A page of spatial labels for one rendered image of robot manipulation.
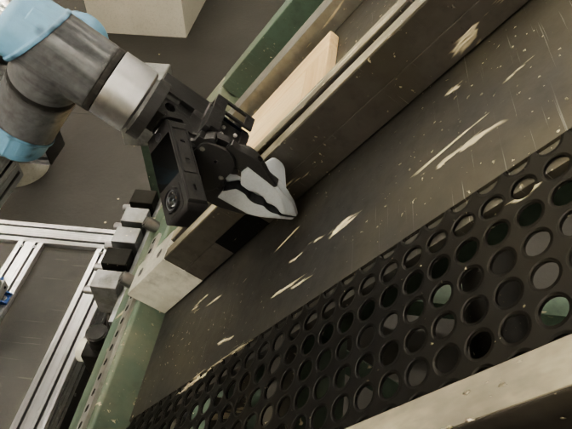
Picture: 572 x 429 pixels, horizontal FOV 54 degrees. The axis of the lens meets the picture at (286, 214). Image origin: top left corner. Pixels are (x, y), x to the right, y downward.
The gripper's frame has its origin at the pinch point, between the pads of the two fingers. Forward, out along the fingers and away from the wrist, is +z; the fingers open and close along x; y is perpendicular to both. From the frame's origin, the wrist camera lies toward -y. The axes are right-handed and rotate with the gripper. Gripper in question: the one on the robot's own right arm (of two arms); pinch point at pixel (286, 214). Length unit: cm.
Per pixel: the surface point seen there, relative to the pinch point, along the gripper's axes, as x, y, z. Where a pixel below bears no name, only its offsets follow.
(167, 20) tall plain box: 151, 263, -23
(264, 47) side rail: 23, 71, -2
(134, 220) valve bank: 58, 37, -5
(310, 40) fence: 3.0, 46.8, -0.8
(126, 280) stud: 43.3, 11.5, -4.7
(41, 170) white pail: 170, 129, -32
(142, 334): 37.9, 0.1, 0.0
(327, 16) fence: -2.4, 46.8, -1.3
